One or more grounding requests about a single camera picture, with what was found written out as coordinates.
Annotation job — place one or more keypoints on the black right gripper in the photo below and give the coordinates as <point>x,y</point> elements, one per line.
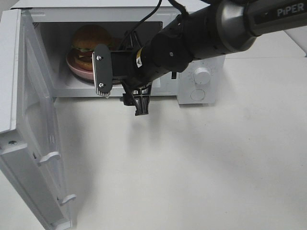
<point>137,69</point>

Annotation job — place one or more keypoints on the pink round plate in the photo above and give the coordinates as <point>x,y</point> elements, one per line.
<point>81,73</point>

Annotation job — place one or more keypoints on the burger with lettuce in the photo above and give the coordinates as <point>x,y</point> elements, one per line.
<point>84,41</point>

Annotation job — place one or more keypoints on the round white door button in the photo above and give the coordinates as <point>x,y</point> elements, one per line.
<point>197,95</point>

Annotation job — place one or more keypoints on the white microwave door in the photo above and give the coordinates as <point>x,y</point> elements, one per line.
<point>30,154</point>

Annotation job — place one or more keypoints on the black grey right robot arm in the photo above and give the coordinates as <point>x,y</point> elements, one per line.
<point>224,27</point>

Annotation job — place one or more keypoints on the white microwave oven body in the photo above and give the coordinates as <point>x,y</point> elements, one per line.
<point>55,22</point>

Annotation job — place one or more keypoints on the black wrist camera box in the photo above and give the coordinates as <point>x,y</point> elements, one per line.
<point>102,70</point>

